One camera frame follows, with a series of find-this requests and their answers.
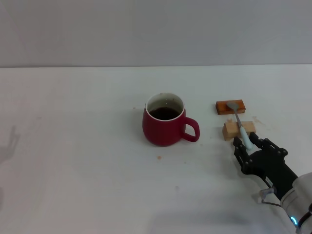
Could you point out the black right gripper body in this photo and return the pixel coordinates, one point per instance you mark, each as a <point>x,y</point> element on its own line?
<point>268,163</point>

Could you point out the reddish brown wooden block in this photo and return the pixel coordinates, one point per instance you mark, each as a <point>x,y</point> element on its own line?
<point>223,108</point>

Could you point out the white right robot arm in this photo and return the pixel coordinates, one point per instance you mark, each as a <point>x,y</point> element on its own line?
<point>301,195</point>

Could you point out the light wooden block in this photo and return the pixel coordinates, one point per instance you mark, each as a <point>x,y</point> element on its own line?
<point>230,131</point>

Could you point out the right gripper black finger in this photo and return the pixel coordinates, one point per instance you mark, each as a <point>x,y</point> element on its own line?
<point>241,156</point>
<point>270,146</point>

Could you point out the red ceramic mug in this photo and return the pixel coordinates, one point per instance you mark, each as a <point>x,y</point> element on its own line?
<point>161,132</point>

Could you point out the dark brown coffee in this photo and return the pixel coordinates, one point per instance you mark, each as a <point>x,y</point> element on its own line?
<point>163,113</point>

